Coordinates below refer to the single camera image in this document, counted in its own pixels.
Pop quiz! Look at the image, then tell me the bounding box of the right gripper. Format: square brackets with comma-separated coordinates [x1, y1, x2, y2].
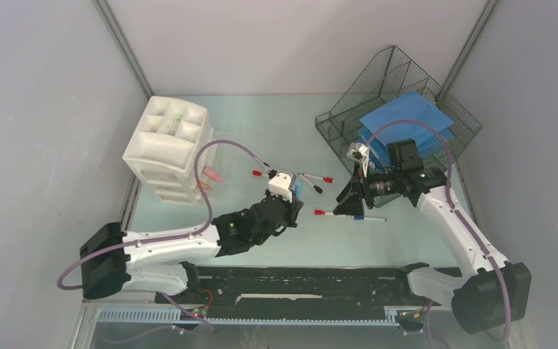
[333, 161, 401, 217]

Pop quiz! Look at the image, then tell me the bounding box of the pink highlighter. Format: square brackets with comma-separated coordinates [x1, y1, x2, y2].
[202, 167, 222, 183]

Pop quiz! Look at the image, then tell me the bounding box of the white plastic drawer organizer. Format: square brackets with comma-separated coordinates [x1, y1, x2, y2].
[122, 96, 216, 206]

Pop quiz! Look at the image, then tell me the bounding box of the blue highlighter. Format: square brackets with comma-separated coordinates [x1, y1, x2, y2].
[294, 180, 302, 199]

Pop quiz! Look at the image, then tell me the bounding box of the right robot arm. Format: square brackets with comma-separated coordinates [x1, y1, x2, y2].
[333, 140, 532, 334]

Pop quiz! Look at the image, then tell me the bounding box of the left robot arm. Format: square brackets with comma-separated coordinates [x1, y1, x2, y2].
[79, 195, 303, 303]

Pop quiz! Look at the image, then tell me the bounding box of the blue cap marker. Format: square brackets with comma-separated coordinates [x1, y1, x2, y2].
[352, 215, 387, 222]

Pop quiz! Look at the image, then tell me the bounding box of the black cap marker lower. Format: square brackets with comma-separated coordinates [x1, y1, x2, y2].
[299, 173, 323, 193]

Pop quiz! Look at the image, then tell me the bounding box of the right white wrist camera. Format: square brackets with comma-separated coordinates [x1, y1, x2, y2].
[347, 142, 370, 177]

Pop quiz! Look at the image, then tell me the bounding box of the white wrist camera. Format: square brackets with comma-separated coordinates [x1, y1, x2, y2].
[347, 142, 370, 177]
[268, 171, 295, 203]

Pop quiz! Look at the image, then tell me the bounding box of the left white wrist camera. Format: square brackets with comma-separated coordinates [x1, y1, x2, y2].
[268, 171, 295, 203]

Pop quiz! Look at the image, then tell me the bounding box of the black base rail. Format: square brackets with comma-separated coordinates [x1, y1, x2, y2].
[173, 266, 426, 322]

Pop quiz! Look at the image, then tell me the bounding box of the green wire mesh organizer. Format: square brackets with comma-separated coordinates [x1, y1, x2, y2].
[314, 45, 483, 209]

